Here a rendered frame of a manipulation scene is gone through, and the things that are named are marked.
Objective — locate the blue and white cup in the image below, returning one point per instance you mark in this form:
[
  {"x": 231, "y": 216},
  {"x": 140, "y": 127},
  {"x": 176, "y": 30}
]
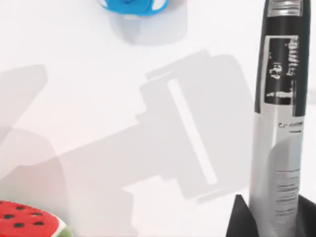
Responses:
[{"x": 134, "y": 7}]

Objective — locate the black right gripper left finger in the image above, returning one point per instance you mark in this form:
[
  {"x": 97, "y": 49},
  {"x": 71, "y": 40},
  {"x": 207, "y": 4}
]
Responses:
[{"x": 240, "y": 219}]

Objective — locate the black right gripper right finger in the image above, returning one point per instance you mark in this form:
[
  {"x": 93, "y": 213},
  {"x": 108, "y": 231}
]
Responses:
[{"x": 307, "y": 217}]

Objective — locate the red watermelon slice toy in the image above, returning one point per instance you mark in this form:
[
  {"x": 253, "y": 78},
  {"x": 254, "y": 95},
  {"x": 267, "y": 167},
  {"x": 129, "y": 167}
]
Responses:
[{"x": 29, "y": 218}]

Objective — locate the black and silver bottle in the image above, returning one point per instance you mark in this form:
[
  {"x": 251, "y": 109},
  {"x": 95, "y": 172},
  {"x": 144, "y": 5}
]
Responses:
[{"x": 281, "y": 103}]

